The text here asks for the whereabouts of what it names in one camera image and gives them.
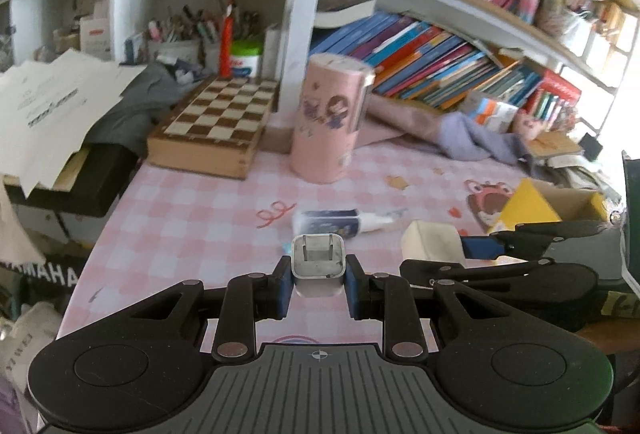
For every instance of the white printed sack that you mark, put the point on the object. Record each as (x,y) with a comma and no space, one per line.
(27,344)

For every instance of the pink pig toy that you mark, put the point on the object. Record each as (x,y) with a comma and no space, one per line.
(526,128)

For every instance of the green lid jar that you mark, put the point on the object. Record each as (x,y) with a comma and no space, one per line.
(246,59)

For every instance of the black bag with white lettering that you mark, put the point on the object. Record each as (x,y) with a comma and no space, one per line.
(40,279)

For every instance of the stack of white papers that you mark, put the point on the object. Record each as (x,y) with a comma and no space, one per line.
(45,109)

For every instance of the wooden chess board box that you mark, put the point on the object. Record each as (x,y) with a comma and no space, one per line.
(215,129)

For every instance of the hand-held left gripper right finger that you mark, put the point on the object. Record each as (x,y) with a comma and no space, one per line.
(356,289)

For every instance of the white box with red label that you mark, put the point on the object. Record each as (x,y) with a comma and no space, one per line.
(95,31)

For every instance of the orange and white box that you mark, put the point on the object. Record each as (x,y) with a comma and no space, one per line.
(490,111)

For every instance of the cream rectangular block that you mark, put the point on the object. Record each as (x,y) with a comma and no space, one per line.
(430,239)

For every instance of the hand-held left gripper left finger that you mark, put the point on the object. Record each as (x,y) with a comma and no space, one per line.
(286,289)

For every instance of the black box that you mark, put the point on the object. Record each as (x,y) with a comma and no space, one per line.
(85,184)

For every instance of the pink cylinder container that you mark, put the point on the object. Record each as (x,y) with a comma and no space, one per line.
(327,119)

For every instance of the glue bottle with blue label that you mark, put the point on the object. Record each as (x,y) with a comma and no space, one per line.
(330,221)

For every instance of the dark grey cloth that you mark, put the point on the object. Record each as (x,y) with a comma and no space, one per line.
(135,109)

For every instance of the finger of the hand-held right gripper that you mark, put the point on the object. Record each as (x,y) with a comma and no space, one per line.
(480,249)
(450,274)

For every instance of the pile of papers and booklets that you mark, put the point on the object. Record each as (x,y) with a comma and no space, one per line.
(565,164)

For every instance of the person's right forearm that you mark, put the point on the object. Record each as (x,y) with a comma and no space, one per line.
(617,344)

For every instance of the pen holder with pens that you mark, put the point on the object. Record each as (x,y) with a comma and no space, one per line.
(175,34)

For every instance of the purple cloth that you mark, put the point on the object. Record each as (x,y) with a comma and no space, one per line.
(450,134)

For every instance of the yellow cardboard box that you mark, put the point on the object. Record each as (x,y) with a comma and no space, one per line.
(530,209)

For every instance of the red bottle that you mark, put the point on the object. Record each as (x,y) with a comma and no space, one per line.
(226,44)

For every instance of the white USB charger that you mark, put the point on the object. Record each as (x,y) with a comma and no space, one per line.
(318,264)

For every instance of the thick book with dark cover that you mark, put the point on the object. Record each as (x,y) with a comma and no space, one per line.
(345,9)

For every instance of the pink checked tablecloth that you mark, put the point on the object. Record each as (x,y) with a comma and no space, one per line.
(200,219)

